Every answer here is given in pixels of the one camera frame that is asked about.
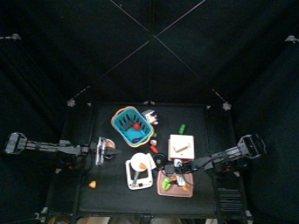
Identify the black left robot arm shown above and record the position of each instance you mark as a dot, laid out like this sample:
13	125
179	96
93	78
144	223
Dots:
42	145

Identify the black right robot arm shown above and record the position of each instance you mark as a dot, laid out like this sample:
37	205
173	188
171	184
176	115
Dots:
233	151

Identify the green carrot top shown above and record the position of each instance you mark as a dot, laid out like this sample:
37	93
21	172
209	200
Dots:
167	183

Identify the orange carrot bottom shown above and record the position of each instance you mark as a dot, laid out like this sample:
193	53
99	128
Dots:
185	188

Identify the pink tray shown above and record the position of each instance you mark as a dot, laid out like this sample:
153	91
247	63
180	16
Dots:
175	191

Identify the black round lid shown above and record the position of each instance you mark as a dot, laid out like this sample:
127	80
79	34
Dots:
159	159

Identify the blue toy food piece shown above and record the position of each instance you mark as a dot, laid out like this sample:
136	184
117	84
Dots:
136	138

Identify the orange toy piece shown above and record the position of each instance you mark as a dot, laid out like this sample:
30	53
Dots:
143	166

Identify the red toy pepper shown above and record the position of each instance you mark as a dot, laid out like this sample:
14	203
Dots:
153	149

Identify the white toy kitchen scale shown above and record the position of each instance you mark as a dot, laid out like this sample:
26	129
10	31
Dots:
140	180

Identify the teal basket with orange rim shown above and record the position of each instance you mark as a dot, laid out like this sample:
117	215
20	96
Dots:
125	122

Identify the red toy fruit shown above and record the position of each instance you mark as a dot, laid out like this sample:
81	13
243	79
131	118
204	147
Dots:
136	126

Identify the white and pink toy piece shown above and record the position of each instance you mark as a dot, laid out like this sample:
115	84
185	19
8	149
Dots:
153	142

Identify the small green toy piece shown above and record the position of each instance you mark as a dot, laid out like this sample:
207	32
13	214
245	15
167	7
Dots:
153	134

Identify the green toy vegetable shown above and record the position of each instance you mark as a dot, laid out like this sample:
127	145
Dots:
181	129

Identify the white label sticker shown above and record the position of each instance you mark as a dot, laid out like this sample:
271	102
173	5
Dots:
229	199

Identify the white and grey toy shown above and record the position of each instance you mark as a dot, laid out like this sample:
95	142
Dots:
149	116

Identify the grey frame clamp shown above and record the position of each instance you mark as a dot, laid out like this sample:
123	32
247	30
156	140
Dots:
225	105
70	102
14	37
291	38

